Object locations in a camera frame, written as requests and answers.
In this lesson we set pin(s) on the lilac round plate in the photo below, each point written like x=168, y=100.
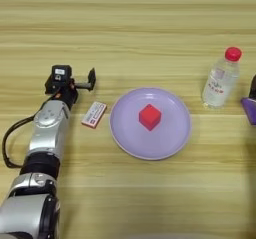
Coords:
x=150, y=143

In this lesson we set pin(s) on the clear bottle with red cap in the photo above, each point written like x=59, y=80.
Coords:
x=220, y=81

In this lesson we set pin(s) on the white and pink eraser box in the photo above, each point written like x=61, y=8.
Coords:
x=94, y=114

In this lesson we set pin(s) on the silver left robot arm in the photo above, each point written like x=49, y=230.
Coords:
x=43, y=149

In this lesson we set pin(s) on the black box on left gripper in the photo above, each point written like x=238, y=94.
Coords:
x=61, y=73

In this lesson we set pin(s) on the purple block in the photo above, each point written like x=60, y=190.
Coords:
x=250, y=111

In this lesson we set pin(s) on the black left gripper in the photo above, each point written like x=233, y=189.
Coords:
x=66, y=91

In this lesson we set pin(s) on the red cube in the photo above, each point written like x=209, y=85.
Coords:
x=150, y=117

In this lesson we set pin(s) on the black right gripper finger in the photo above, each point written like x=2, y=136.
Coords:
x=253, y=88

